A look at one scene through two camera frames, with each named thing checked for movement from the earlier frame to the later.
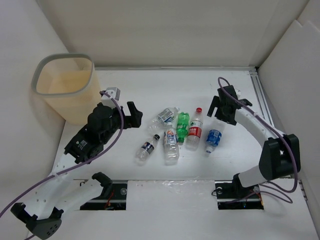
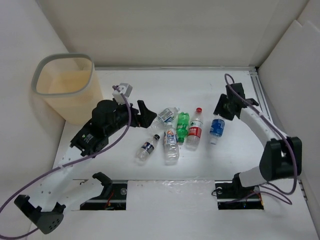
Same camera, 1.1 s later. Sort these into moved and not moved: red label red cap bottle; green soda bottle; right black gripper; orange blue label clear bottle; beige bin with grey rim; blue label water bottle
Moved: right black gripper; blue label water bottle
Not moved: red label red cap bottle; green soda bottle; beige bin with grey rim; orange blue label clear bottle
